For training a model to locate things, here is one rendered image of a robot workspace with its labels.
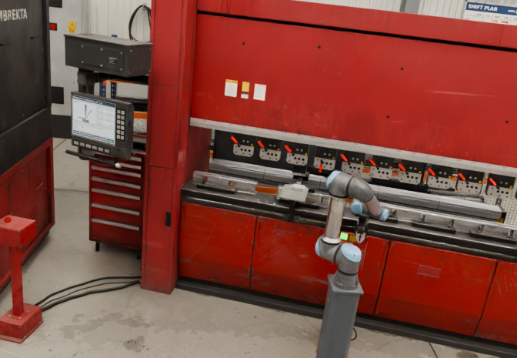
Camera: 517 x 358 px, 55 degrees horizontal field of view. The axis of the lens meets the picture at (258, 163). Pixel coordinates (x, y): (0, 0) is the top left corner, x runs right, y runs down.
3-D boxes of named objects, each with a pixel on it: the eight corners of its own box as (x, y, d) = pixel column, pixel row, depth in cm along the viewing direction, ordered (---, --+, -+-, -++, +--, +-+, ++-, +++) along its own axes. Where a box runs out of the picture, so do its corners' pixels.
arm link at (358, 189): (372, 179, 265) (391, 209, 305) (354, 173, 271) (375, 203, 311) (364, 198, 263) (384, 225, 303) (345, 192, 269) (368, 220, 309)
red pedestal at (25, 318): (-7, 337, 327) (-16, 223, 300) (18, 315, 350) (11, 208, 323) (21, 344, 323) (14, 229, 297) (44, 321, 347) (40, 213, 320)
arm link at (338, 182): (334, 267, 285) (350, 179, 269) (311, 257, 294) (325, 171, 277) (343, 260, 295) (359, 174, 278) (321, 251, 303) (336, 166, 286)
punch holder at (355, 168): (340, 172, 356) (344, 150, 351) (341, 168, 364) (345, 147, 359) (361, 175, 354) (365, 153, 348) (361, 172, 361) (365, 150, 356)
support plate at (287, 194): (278, 198, 346) (278, 196, 346) (285, 185, 370) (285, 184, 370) (304, 202, 343) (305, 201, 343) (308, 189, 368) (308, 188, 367)
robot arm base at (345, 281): (361, 291, 283) (364, 276, 280) (335, 289, 282) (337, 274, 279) (355, 276, 298) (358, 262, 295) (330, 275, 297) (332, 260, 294)
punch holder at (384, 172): (368, 176, 353) (372, 155, 347) (368, 172, 361) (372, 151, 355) (390, 180, 350) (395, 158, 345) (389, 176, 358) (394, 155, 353)
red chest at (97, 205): (88, 253, 438) (88, 145, 407) (115, 229, 485) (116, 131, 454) (141, 264, 431) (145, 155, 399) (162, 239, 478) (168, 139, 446)
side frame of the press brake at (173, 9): (140, 289, 396) (151, -16, 322) (178, 242, 475) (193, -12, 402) (170, 295, 392) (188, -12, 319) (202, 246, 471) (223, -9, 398)
